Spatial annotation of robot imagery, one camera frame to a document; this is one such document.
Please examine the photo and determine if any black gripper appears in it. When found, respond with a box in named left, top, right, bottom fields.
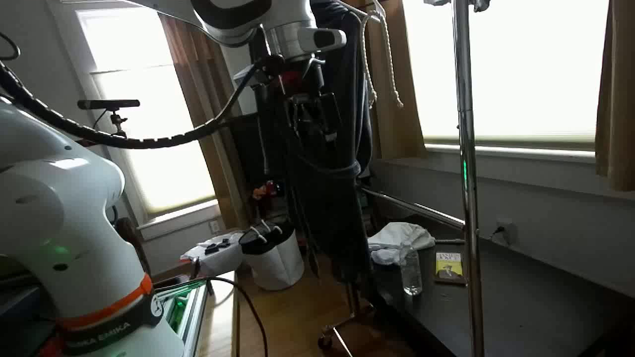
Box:
left=277, top=58, right=341, bottom=156

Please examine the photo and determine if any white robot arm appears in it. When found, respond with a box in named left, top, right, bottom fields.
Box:
left=0, top=72, right=235, bottom=357

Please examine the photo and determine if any black hanging garment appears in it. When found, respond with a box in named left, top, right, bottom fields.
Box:
left=257, top=0, right=370, bottom=289

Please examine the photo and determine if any brown curtain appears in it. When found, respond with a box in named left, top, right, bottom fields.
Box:
left=160, top=17, right=249, bottom=229

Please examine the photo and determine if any white crumpled cloth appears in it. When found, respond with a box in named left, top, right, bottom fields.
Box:
left=366, top=223, right=434, bottom=267

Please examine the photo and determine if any white trash bin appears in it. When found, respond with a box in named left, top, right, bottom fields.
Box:
left=237, top=227, right=303, bottom=292

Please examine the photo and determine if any white game controller device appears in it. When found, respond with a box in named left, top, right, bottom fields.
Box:
left=180, top=233, right=243, bottom=277

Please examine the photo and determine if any metal garment rack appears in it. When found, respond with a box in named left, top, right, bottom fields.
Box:
left=317, top=0, right=491, bottom=357

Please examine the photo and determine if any clear plastic bottle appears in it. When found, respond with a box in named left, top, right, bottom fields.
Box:
left=400, top=251, right=422, bottom=296

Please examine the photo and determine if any yellow card box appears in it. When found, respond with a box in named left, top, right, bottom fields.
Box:
left=434, top=253, right=464, bottom=285

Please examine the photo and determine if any white rope cord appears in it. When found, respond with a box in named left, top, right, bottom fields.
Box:
left=343, top=0, right=404, bottom=112

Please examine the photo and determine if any black floor cable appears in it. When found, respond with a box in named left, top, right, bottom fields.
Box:
left=196, top=277, right=269, bottom=357

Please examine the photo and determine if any black camera on stand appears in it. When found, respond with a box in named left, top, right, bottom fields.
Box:
left=77, top=100, right=140, bottom=138

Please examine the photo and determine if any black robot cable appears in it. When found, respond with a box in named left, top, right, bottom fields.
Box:
left=0, top=54, right=279, bottom=152

